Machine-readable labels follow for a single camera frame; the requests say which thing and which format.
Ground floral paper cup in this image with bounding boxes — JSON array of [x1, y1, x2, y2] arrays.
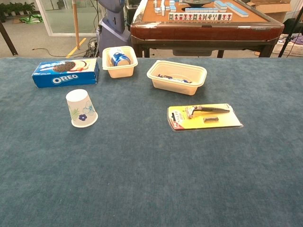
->
[[65, 88, 99, 129]]

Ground rectangular cream plastic tray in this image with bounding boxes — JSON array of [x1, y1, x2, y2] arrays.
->
[[146, 60, 208, 96]]

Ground blue snack bar wrapper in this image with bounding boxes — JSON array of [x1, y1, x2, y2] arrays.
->
[[157, 73, 193, 84]]

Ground square cream plastic tray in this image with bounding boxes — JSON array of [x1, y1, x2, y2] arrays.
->
[[102, 45, 139, 79]]

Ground yellow razor blister pack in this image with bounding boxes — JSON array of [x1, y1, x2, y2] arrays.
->
[[167, 103, 244, 132]]

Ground blue drink can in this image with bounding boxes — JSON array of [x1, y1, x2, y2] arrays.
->
[[108, 47, 132, 67]]

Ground blue table cloth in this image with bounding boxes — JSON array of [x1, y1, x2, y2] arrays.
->
[[0, 56, 303, 227]]

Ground blue Oreo cookie box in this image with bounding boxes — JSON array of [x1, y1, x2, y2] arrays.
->
[[31, 58, 100, 89]]

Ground brown mahjong table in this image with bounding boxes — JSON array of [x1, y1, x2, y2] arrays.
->
[[130, 0, 285, 58]]

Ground standing mahjong tile row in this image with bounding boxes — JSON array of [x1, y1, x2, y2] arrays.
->
[[168, 12, 233, 21]]

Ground blue-backed mahjong tile stack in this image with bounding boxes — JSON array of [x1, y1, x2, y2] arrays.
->
[[185, 7, 219, 13], [214, 0, 228, 10], [226, 2, 250, 18]]

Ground wooden pole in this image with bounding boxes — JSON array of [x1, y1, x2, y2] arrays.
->
[[71, 0, 80, 50]]

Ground white framed glass partition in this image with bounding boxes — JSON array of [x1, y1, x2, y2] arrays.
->
[[35, 0, 100, 37]]

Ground black tripod stand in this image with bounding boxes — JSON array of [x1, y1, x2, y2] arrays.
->
[[278, 33, 294, 58]]

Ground green bag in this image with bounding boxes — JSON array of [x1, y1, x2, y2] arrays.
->
[[19, 14, 44, 24]]

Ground white plastic basket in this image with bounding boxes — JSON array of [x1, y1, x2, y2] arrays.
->
[[272, 39, 303, 57]]

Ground cardboard box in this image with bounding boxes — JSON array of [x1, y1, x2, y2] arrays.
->
[[246, 0, 294, 23]]

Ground black slanted table leg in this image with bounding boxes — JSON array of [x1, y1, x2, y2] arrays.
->
[[0, 20, 18, 57]]

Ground green potted plants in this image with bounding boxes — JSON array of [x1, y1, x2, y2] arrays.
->
[[0, 1, 36, 23]]

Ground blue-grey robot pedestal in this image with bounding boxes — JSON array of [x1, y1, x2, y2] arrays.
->
[[97, 0, 132, 57]]

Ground black floor cable bundle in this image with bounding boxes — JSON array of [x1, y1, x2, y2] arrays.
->
[[32, 35, 102, 59]]

